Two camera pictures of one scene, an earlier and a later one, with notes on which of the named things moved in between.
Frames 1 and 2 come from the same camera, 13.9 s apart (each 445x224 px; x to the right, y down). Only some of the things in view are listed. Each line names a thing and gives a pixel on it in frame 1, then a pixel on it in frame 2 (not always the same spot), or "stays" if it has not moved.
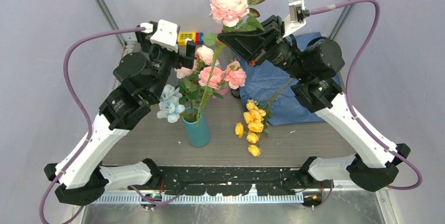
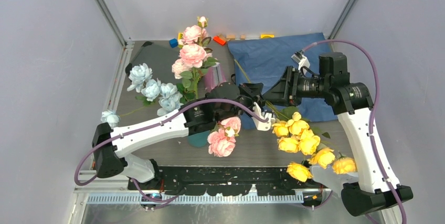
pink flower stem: [229, 7] -> [193, 52]
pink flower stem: [189, 87] stays
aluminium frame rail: [221, 198] stays
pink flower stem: [233, 74] -> [222, 140]
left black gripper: [182, 60] -> [253, 93]
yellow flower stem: [256, 119] -> [293, 135]
